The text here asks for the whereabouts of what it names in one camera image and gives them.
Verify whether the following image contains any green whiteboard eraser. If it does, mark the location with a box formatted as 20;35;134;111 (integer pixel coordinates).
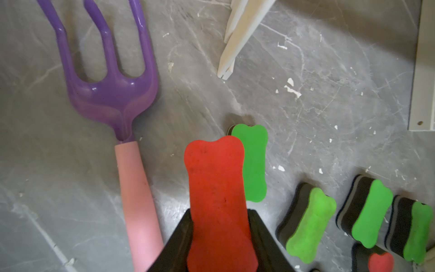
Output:
227;124;268;203
275;182;337;264
384;195;433;265
336;175;393;249

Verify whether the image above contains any red whiteboard eraser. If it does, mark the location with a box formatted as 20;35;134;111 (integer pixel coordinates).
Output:
184;136;258;272
352;243;394;272

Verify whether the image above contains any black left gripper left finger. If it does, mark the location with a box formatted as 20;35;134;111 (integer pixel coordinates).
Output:
148;209;193;272

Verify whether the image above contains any purple pink garden fork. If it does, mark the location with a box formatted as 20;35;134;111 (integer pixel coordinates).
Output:
39;1;164;272

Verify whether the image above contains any white wooden slatted shelf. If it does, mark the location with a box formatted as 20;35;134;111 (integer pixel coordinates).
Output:
217;1;435;131

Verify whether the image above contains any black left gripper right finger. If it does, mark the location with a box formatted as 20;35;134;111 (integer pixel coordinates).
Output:
248;209;295;272

